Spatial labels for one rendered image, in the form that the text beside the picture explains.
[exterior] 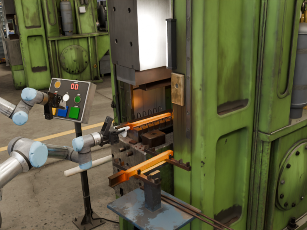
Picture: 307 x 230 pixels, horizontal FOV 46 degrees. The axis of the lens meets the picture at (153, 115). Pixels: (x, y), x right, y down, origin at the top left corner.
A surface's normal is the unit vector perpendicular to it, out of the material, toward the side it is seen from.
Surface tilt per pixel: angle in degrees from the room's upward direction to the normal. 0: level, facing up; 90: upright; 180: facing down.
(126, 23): 90
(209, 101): 89
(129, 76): 90
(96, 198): 0
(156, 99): 90
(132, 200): 0
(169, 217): 0
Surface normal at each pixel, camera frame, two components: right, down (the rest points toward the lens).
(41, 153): 0.90, 0.10
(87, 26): 0.43, 0.11
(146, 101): 0.61, 0.25
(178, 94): -0.79, 0.24
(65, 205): -0.04, -0.94
